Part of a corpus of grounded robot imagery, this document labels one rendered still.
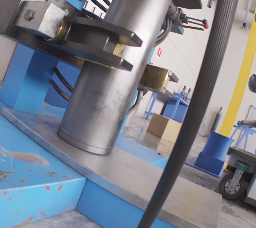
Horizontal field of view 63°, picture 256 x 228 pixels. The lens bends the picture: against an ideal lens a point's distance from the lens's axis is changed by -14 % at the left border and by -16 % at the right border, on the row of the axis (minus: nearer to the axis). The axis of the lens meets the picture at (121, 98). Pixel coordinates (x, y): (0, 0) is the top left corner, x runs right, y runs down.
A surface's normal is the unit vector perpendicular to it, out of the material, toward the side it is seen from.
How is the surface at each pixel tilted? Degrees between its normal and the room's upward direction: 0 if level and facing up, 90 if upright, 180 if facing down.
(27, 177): 0
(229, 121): 90
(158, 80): 90
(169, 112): 90
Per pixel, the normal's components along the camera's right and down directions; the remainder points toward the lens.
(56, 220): 0.37, -0.93
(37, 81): 0.82, 0.33
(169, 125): 0.37, 0.16
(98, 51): 0.02, 0.02
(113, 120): 0.61, 0.25
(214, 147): -0.59, -0.22
